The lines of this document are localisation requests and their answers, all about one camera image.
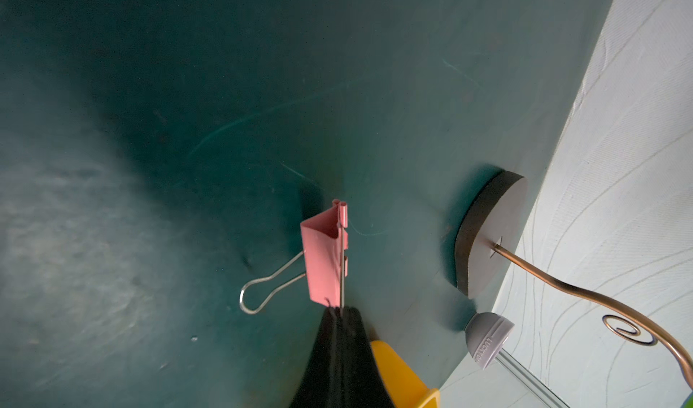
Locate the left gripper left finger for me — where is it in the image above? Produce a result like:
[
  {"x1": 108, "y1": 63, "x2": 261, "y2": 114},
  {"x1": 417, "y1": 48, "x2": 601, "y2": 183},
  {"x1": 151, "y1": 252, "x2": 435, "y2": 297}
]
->
[{"x1": 290, "y1": 308, "x2": 341, "y2": 407}]

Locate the lilac small bowl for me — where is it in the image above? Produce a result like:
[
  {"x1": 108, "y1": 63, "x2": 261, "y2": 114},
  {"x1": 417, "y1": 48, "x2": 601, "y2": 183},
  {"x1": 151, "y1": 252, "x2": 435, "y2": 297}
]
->
[{"x1": 465, "y1": 312, "x2": 514, "y2": 369}]

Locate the bronze wire cup stand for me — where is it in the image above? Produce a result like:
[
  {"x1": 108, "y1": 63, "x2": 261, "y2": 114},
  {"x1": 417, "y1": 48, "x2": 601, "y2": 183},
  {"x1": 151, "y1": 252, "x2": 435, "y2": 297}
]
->
[{"x1": 454, "y1": 171, "x2": 692, "y2": 386}]

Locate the yellow plastic storage box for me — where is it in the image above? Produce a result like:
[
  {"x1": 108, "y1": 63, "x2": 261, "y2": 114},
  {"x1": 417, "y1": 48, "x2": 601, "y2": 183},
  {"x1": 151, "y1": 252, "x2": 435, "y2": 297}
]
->
[{"x1": 370, "y1": 340, "x2": 440, "y2": 408}]

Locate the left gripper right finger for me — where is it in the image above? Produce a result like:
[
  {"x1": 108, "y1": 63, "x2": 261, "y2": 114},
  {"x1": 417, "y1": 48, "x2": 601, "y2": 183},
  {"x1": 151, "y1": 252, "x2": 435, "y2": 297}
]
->
[{"x1": 340, "y1": 307, "x2": 393, "y2": 407}]

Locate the pink clip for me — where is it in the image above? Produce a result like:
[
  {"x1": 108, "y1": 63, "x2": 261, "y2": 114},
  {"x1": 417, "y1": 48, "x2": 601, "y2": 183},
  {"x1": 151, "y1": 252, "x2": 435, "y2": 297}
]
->
[{"x1": 238, "y1": 200, "x2": 348, "y2": 315}]

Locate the green plastic goblet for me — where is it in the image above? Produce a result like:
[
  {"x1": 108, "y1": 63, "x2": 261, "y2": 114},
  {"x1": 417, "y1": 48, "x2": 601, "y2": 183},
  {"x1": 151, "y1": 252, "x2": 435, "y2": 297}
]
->
[{"x1": 681, "y1": 394, "x2": 693, "y2": 408}]

